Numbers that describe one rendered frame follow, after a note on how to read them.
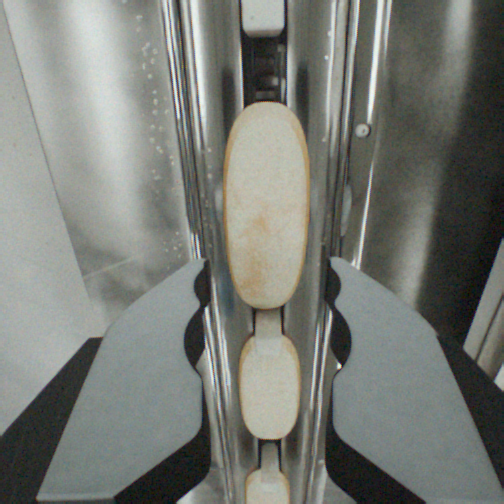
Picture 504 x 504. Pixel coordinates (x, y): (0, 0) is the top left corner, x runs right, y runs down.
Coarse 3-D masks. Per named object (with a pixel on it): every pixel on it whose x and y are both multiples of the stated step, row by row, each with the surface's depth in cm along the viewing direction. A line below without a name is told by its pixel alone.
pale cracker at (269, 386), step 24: (240, 360) 20; (264, 360) 19; (288, 360) 19; (240, 384) 20; (264, 384) 20; (288, 384) 20; (264, 408) 21; (288, 408) 21; (264, 432) 22; (288, 432) 23
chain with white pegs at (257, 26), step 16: (256, 0) 10; (272, 0) 10; (256, 16) 10; (272, 16) 10; (256, 32) 11; (272, 32) 11; (256, 64) 13; (272, 64) 13; (256, 96) 14; (272, 96) 14; (256, 320) 18; (272, 320) 18; (256, 336) 17; (272, 336) 17; (256, 352) 17; (272, 352) 17; (272, 448) 26; (272, 464) 25; (272, 480) 24
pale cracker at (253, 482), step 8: (256, 472) 26; (280, 472) 26; (248, 480) 26; (256, 480) 26; (280, 480) 26; (248, 488) 26; (256, 488) 26; (280, 488) 26; (288, 488) 27; (248, 496) 27; (256, 496) 26; (264, 496) 26; (272, 496) 26; (280, 496) 26; (288, 496) 27
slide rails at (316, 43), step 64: (192, 0) 12; (320, 0) 11; (192, 64) 13; (320, 64) 13; (192, 128) 14; (320, 128) 14; (320, 192) 15; (320, 256) 16; (320, 320) 18; (256, 448) 25
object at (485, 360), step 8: (496, 328) 14; (496, 336) 14; (488, 344) 14; (496, 344) 14; (488, 352) 14; (496, 352) 13; (488, 360) 14; (496, 360) 13; (488, 368) 14; (496, 368) 13; (496, 376) 13
